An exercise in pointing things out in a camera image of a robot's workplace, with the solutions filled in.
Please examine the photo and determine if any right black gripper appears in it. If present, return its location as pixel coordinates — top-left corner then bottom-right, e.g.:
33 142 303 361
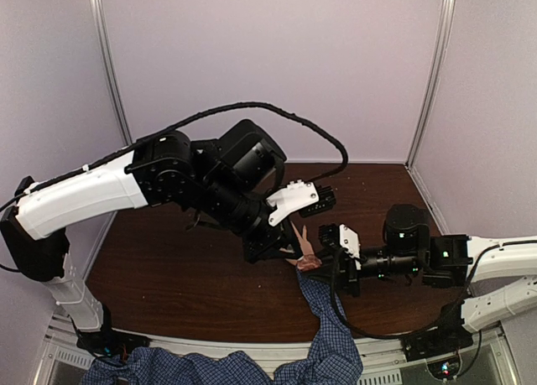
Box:
300 246 421 299

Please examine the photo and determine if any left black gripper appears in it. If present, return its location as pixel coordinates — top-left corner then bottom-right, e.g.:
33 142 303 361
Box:
195 174 305 266

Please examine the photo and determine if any pink nail polish bottle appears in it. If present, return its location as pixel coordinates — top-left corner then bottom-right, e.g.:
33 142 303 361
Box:
295 254 322 272

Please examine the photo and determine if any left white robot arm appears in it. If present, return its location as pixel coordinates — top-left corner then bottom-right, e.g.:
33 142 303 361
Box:
1 120 318 355

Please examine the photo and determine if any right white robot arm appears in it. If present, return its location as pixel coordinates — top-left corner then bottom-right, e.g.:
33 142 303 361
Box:
305 204 536 353

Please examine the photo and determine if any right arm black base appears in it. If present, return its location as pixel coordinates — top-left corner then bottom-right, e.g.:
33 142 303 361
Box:
402 328 473 362

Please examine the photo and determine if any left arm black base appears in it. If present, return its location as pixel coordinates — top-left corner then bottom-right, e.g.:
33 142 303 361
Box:
76 331 150 356

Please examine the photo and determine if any mannequin hand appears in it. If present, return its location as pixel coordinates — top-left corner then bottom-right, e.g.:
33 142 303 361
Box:
286 224 315 266

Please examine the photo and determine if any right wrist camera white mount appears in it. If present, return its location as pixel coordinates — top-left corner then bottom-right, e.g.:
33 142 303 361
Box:
318 224 361 261

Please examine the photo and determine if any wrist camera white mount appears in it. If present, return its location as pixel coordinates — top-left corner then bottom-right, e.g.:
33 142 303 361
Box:
318 224 361 261
266 180 336 226

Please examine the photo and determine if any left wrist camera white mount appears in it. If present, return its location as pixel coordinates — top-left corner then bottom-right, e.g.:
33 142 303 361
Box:
266 180 336 226

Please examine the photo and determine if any right black cable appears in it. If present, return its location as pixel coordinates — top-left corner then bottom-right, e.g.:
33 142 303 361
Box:
328 246 504 340

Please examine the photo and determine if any left black braided cable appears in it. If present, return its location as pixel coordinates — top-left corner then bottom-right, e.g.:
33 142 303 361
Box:
0 101 350 210

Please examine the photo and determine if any right aluminium frame post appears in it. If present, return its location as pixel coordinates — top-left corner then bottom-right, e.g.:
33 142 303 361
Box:
405 0 456 170

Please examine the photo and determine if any aluminium frame post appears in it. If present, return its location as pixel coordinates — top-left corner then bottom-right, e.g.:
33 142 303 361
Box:
90 0 133 145
405 0 456 170

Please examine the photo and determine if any left aluminium frame post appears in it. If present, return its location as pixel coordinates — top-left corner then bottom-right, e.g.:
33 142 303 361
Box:
90 0 133 145

